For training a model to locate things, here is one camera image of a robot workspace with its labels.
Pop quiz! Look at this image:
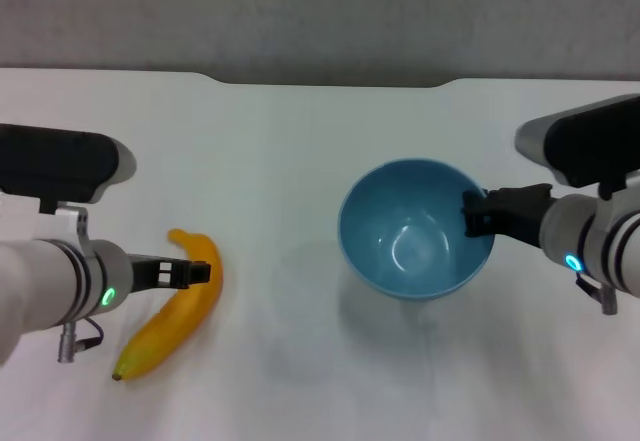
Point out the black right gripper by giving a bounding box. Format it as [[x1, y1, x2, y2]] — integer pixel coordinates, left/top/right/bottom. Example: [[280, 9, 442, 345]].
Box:
[[461, 183, 554, 250]]

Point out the yellow banana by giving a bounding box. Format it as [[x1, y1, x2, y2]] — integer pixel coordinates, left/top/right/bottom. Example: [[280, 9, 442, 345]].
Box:
[[111, 228, 224, 383]]

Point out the blue bowl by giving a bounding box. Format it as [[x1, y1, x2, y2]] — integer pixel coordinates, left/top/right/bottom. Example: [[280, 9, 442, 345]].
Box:
[[338, 158, 497, 303]]

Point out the silver camera bracket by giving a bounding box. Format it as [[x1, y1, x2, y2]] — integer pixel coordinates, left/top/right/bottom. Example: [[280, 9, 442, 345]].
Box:
[[52, 200, 92, 262], [612, 170, 640, 212]]

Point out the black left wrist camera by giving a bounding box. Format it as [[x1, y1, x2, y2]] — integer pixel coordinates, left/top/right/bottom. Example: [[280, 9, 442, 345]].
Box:
[[0, 123, 137, 214]]

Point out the silver right camera bracket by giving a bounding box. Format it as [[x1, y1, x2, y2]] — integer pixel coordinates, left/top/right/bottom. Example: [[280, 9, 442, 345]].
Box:
[[612, 170, 640, 212]]

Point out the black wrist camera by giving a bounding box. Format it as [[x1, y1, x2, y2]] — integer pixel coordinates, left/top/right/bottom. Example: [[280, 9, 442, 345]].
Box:
[[515, 93, 640, 200], [0, 123, 137, 214]]

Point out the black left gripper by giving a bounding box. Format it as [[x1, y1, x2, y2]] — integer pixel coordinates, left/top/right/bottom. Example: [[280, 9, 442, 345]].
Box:
[[127, 254, 212, 296]]

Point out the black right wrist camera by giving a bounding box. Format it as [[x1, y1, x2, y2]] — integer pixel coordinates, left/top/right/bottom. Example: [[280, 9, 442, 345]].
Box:
[[515, 93, 640, 200]]

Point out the silver left camera bracket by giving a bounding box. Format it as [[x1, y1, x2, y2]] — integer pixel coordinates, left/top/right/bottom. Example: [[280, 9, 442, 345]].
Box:
[[52, 200, 92, 262]]

